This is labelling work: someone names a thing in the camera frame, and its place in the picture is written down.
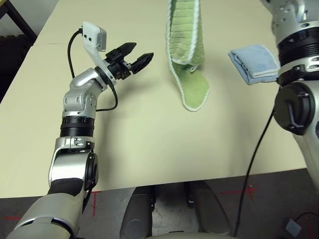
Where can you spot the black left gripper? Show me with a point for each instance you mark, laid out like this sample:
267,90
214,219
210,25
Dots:
118,66

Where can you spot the green towel with white trim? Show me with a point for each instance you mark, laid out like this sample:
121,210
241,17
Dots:
197,87

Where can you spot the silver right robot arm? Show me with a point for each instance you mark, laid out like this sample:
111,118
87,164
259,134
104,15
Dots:
291,32

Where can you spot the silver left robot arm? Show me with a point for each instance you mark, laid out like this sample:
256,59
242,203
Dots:
74,161

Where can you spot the folded light blue towel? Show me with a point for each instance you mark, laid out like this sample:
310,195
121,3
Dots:
254,59

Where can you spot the grey robot left leg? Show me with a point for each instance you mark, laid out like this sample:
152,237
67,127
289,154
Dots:
137,211

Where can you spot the grey robot leg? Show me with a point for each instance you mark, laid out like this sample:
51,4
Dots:
209,211
137,211

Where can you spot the grey robot right leg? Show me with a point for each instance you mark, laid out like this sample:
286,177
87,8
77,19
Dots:
209,211

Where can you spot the short red tape strip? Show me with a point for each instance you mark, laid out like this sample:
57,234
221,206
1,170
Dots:
12,217

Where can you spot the small blue-grey square pad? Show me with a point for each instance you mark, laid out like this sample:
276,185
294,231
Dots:
293,227

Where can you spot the black metal frame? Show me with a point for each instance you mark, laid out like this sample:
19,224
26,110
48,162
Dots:
17,17

